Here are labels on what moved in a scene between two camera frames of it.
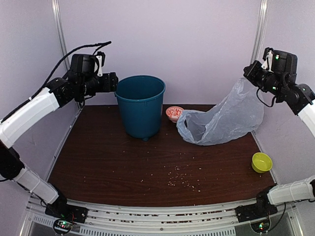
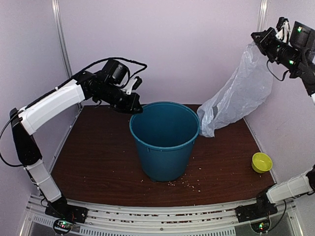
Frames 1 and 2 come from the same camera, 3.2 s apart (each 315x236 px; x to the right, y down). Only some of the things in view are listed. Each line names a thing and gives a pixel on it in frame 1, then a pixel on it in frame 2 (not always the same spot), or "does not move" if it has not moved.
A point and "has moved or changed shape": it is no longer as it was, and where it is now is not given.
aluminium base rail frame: x=108 y=220 does not move
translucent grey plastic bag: x=239 y=113 has moved or changed shape
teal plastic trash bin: x=140 y=100 has moved or changed shape
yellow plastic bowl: x=261 y=162 does not move
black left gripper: x=110 y=84 → x=130 y=107
